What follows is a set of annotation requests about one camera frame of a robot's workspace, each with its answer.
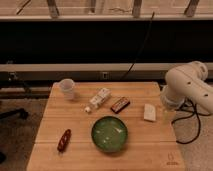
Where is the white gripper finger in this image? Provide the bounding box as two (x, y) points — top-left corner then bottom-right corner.
(144, 104), (156, 122)

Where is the green ceramic bowl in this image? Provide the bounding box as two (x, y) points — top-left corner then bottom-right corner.
(91, 116), (128, 153)

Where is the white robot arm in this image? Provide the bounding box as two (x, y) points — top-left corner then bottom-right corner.
(160, 61), (213, 114)

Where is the brown chocolate bar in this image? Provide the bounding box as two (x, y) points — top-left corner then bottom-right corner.
(111, 97), (130, 114)

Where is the clear plastic measuring cup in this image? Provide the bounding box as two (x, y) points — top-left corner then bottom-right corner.
(58, 79), (75, 100)

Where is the red pocket knife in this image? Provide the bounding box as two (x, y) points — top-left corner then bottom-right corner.
(57, 129), (71, 153)

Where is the black chair base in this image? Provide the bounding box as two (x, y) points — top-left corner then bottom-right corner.
(0, 108), (29, 164)

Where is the black hanging cable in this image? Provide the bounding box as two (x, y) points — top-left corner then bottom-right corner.
(118, 11), (156, 82)

